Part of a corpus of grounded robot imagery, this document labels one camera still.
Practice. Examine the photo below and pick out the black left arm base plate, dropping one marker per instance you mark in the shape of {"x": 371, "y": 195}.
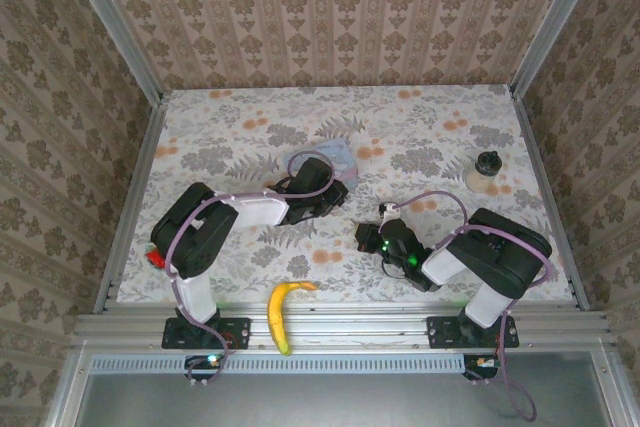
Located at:
{"x": 240, "y": 332}

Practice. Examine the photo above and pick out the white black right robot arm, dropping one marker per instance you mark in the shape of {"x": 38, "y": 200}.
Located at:
{"x": 445, "y": 264}

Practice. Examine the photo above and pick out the blue cartoon tin box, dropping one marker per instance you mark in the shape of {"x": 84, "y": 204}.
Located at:
{"x": 345, "y": 157}

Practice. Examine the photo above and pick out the yellow banana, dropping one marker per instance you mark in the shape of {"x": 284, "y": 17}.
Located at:
{"x": 276, "y": 317}

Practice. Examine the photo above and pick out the small circuit board green light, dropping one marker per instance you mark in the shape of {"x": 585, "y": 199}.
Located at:
{"x": 210, "y": 362}

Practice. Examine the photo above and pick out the aluminium corner post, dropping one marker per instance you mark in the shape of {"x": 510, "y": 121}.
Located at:
{"x": 115, "y": 27}
{"x": 555, "y": 22}

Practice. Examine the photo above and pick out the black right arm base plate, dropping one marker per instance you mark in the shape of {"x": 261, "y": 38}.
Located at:
{"x": 442, "y": 332}

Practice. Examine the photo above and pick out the red yellow snack packet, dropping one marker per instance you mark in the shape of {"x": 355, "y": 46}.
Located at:
{"x": 155, "y": 257}

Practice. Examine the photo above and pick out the aluminium lower frame rail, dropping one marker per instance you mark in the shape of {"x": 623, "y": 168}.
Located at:
{"x": 67, "y": 387}
{"x": 612, "y": 387}

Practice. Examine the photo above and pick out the aluminium side rail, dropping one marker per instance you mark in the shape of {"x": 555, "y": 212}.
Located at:
{"x": 146, "y": 157}
{"x": 536, "y": 157}

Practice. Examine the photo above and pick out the small jar with black lid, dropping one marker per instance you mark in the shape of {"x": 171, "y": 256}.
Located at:
{"x": 484, "y": 172}

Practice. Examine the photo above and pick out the grey metal panel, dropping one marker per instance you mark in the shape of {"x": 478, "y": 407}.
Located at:
{"x": 350, "y": 402}

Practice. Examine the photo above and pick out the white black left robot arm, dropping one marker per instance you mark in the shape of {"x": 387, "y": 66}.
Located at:
{"x": 260, "y": 212}

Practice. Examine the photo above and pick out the aluminium mounting rail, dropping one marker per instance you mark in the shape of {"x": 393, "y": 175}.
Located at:
{"x": 350, "y": 327}

